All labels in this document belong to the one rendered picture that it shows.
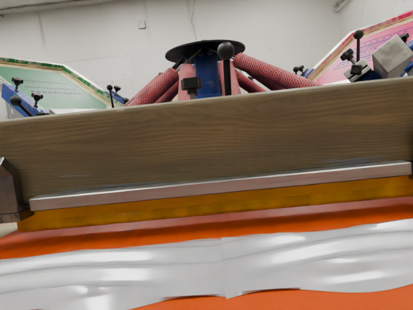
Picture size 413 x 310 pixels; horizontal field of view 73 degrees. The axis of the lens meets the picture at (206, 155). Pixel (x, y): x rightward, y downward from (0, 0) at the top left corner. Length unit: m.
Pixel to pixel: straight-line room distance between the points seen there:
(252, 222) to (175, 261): 0.08
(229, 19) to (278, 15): 0.72
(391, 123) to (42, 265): 0.27
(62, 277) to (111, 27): 4.70
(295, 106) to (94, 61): 4.63
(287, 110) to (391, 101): 0.08
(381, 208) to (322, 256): 0.11
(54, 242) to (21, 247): 0.03
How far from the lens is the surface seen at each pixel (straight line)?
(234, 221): 0.25
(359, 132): 0.25
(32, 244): 0.28
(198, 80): 0.52
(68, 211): 0.28
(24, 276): 0.21
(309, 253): 0.18
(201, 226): 0.24
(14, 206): 0.27
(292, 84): 0.88
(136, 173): 0.24
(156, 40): 4.62
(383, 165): 0.25
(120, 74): 4.64
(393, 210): 0.27
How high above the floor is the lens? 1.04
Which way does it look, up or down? 6 degrees down
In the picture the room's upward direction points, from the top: 6 degrees counter-clockwise
